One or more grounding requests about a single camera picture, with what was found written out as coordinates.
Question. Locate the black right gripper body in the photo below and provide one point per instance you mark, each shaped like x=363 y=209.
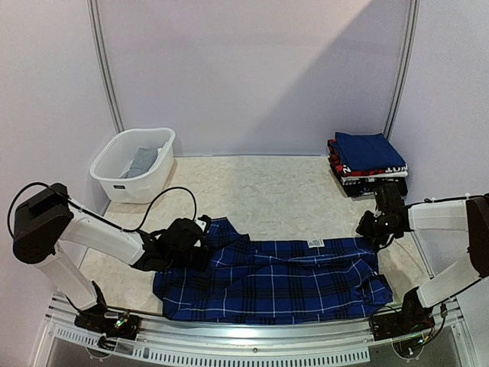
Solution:
x=370 y=232

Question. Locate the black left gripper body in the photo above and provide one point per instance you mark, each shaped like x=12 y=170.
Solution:
x=181 y=261

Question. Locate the blue plaid shirt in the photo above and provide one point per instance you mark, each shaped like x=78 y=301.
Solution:
x=275 y=282

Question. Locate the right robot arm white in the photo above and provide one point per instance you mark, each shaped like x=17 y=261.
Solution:
x=454 y=237

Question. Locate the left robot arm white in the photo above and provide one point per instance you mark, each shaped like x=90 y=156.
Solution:
x=42 y=226

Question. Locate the white plastic laundry basket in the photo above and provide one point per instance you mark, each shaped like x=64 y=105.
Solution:
x=117 y=155

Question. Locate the white folded garment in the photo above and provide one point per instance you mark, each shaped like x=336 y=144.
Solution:
x=384 y=175

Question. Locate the red black folded garment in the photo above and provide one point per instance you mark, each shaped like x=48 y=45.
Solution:
x=343 y=169

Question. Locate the grey folded garment in basket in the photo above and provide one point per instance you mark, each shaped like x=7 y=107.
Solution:
x=142 y=162

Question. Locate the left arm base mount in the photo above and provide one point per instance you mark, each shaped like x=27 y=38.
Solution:
x=112 y=326

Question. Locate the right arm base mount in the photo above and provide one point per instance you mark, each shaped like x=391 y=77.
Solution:
x=411 y=328

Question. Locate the aluminium front rail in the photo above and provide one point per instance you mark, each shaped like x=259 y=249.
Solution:
x=161 y=342

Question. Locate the right wall aluminium profile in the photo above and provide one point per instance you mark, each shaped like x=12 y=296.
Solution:
x=403 y=66

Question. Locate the wall aluminium profile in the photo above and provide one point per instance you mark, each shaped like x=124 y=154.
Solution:
x=104 y=67
x=403 y=66

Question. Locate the left wall aluminium profile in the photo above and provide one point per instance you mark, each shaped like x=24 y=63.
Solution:
x=104 y=67

